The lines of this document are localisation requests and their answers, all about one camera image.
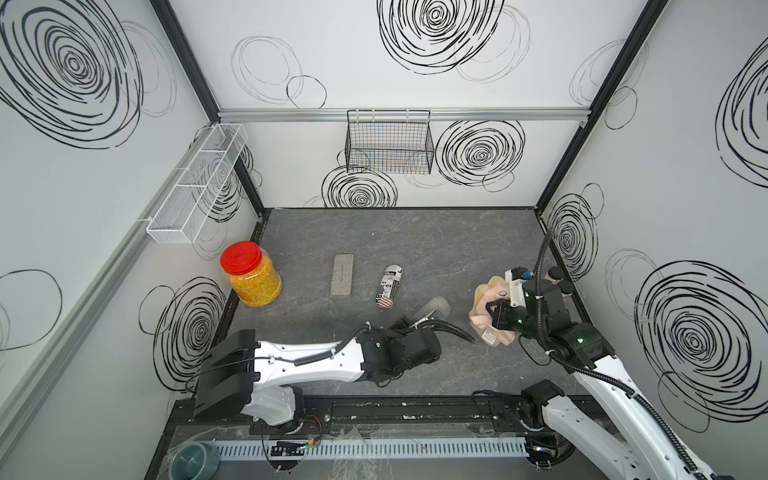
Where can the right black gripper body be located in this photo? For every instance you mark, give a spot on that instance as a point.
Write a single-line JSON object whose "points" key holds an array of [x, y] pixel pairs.
{"points": [[507, 317]]}

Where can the grey oval eyeglass case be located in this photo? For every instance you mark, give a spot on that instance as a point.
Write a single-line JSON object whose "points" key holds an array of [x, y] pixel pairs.
{"points": [[433, 314]]}

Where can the grey rectangular eyeglass case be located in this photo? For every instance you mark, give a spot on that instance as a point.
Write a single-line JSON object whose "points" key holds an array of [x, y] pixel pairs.
{"points": [[342, 276]]}

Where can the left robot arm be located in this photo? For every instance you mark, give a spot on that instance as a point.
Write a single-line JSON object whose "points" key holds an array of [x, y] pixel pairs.
{"points": [[244, 376]]}

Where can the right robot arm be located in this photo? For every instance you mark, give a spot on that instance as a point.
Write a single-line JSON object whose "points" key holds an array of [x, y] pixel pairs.
{"points": [[646, 446]]}

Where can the brown spice bottle near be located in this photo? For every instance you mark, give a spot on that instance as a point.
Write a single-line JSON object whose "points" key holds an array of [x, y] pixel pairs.
{"points": [[567, 288]]}

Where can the brown spice bottle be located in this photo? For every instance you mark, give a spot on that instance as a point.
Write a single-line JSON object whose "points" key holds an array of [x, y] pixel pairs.
{"points": [[567, 288], [555, 274]]}

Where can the brown spice bottle far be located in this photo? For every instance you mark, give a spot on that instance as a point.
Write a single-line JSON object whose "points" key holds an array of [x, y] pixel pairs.
{"points": [[555, 274]]}

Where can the red lid yellow jar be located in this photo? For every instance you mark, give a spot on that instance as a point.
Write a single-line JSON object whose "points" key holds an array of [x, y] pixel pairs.
{"points": [[251, 273]]}

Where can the teal tape roll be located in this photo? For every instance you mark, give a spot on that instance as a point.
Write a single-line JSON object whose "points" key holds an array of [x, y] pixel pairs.
{"points": [[194, 461]]}

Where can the white mesh shelf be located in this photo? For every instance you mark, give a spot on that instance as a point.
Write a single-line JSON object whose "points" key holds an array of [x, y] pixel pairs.
{"points": [[204, 174]]}

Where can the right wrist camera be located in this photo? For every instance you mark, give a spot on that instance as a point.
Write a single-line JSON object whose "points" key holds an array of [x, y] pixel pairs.
{"points": [[515, 278]]}

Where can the white slotted cable duct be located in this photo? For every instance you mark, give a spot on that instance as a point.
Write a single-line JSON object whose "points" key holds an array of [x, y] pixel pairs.
{"points": [[379, 448]]}

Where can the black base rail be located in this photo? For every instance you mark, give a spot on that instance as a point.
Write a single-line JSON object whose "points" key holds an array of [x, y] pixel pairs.
{"points": [[502, 413]]}

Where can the black wire basket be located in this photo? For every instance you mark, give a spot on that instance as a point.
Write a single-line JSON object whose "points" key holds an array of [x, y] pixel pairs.
{"points": [[389, 141]]}

